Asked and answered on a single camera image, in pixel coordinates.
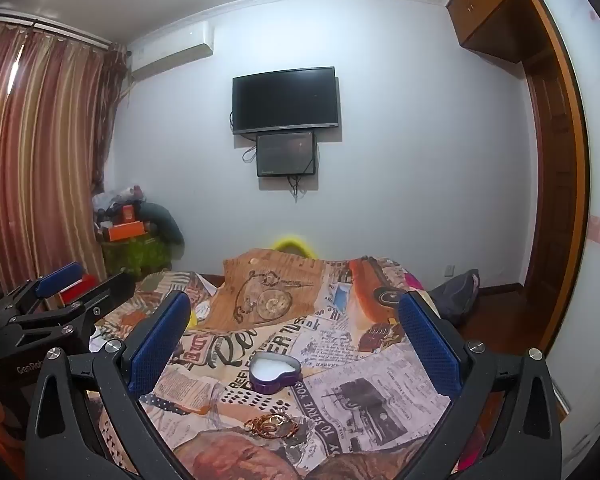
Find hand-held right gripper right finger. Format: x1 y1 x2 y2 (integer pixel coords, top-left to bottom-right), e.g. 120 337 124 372
397 290 563 480

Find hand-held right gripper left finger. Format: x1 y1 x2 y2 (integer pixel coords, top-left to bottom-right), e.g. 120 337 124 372
25 290 201 480

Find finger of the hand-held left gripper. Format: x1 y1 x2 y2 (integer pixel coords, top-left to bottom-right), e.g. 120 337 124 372
10 272 137 356
0 261 86 323

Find purple heart-shaped tin box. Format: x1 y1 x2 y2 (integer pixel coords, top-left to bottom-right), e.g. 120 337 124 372
248 351 302 392

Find tangle of gold bracelets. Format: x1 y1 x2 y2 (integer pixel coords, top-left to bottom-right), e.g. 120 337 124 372
244 412 301 440

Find red box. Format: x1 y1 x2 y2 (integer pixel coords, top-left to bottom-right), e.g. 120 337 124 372
60 274 97 306

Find dark backpack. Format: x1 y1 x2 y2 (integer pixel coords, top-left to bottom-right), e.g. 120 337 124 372
430 269 481 327

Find pink cloth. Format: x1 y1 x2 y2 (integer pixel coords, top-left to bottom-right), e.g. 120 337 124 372
402 267 426 292

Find long orange box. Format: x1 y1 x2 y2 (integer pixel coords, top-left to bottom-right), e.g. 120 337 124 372
107 222 148 242

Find striped beige bedding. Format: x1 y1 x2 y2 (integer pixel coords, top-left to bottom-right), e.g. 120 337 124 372
135 270 226 312

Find white plastic bags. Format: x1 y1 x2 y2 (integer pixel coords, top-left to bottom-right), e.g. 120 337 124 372
91 186 146 226

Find dark green plush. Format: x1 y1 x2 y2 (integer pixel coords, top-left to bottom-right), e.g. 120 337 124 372
140 201 186 261

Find printed newspaper pattern blanket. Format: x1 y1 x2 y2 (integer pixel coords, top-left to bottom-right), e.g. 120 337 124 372
87 247 481 480

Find striped red gold curtain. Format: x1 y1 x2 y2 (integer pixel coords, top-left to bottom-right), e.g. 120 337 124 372
0 22 131 301

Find pink slipper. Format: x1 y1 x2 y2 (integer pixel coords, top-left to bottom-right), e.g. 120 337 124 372
455 425 487 476

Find yellow plastic rim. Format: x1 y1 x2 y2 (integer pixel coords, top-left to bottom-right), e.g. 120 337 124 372
271 233 315 260

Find white air conditioner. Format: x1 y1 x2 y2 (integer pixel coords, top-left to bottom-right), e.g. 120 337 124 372
127 22 215 81

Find wooden overhead cabinet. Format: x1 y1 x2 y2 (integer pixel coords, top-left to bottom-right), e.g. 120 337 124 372
445 0 551 64

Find black hanging cable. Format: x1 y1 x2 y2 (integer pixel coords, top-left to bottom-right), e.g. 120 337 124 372
287 175 307 204

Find small black wall monitor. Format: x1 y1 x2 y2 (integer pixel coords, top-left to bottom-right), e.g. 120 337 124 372
256 131 317 178

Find white curtain rail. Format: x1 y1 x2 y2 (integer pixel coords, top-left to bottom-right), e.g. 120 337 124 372
0 10 128 55

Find black wall television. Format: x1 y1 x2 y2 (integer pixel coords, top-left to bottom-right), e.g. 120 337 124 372
231 66 342 136

